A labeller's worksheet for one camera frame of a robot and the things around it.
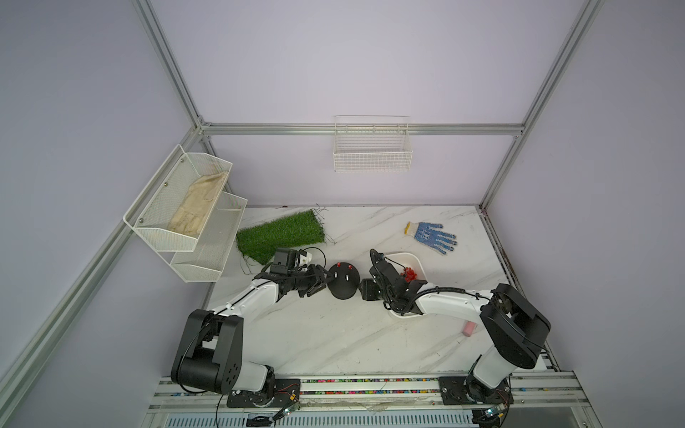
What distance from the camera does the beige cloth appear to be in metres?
0.75

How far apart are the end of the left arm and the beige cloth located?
1.01 ft

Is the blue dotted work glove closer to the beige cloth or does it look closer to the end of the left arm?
the end of the left arm

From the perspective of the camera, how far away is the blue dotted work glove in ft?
3.60

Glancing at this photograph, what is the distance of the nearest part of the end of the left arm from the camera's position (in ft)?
2.54

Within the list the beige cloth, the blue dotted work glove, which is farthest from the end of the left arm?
the blue dotted work glove

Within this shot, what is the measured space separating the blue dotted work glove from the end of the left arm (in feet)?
1.57

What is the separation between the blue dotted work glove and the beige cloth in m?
0.75
